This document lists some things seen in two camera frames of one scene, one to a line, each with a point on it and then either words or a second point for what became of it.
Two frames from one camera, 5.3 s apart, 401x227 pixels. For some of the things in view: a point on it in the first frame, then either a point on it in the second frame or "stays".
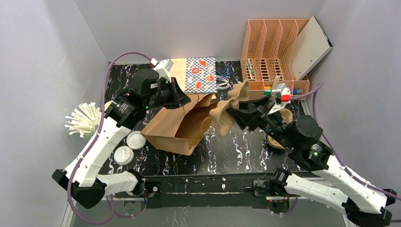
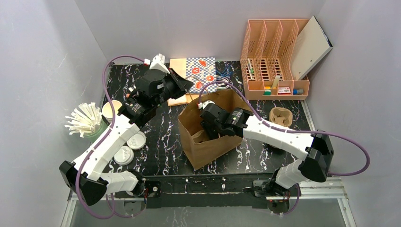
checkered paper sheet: [201, 75] stays
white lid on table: [135, 140] stays
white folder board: [312, 45] stays
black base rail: [205, 192] stays
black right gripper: [256, 115] -> [207, 124]
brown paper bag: [180, 129] -> [204, 151]
